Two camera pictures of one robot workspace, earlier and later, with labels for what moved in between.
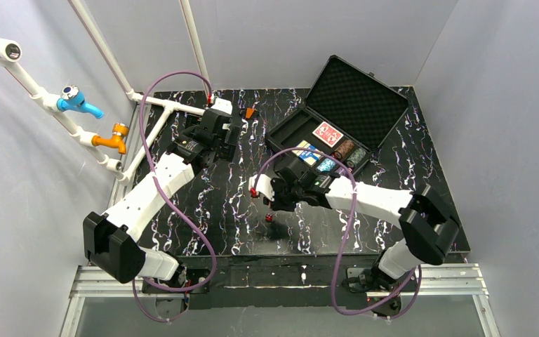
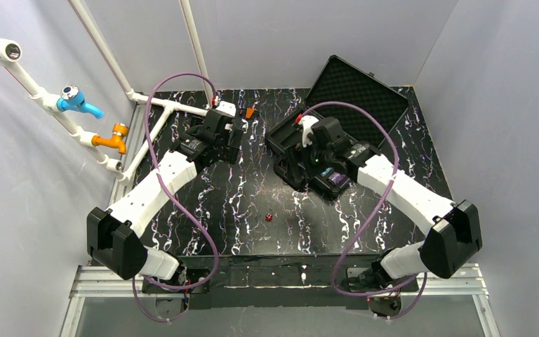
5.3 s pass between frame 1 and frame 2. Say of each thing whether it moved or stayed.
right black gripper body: moved
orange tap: stayed
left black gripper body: stayed
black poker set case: stayed
